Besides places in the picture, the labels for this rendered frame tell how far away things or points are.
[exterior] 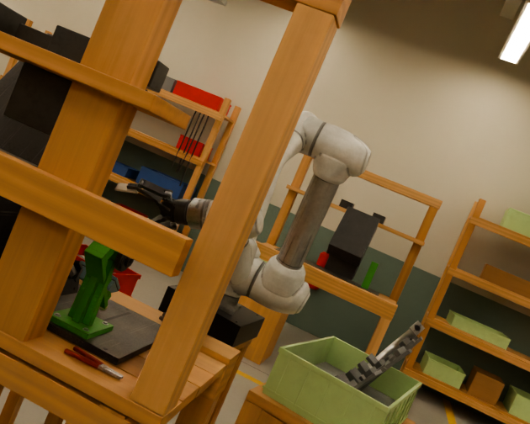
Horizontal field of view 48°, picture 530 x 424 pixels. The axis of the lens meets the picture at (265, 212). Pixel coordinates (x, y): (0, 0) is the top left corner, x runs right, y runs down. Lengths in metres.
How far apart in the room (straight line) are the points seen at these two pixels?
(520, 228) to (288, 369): 4.91
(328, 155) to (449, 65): 5.53
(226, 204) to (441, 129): 6.10
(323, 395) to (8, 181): 1.19
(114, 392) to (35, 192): 0.49
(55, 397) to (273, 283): 1.01
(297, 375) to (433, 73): 5.78
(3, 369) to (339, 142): 1.22
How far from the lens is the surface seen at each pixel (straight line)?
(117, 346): 1.67
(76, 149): 1.48
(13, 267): 1.55
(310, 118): 2.10
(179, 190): 7.11
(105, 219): 1.37
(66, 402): 1.52
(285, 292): 2.26
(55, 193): 1.43
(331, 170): 2.06
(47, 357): 1.52
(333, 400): 2.04
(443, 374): 6.78
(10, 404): 2.82
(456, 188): 7.23
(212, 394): 1.98
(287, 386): 2.09
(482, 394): 6.88
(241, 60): 7.81
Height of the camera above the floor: 1.45
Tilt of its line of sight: 3 degrees down
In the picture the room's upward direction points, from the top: 23 degrees clockwise
